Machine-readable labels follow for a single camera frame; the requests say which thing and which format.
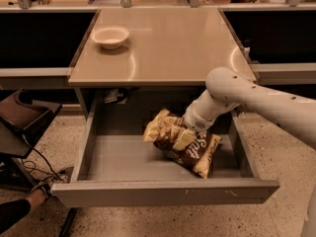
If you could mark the white bowl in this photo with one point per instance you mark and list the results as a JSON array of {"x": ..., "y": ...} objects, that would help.
[{"x": 110, "y": 37}]

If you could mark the dark cart stand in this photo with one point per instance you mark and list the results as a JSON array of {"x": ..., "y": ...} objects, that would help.
[{"x": 23, "y": 121}]

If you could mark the grey open drawer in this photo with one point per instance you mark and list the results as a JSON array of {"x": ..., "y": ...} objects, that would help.
[{"x": 115, "y": 167}]

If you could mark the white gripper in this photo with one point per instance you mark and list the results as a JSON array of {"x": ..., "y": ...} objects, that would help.
[{"x": 197, "y": 120}]

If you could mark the brown chip bag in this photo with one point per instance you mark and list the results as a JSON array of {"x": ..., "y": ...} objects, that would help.
[{"x": 190, "y": 149}]

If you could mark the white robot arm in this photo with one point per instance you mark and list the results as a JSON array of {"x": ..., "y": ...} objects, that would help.
[{"x": 225, "y": 89}]

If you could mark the person leg with sandal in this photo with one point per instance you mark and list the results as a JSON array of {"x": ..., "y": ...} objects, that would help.
[{"x": 13, "y": 211}]

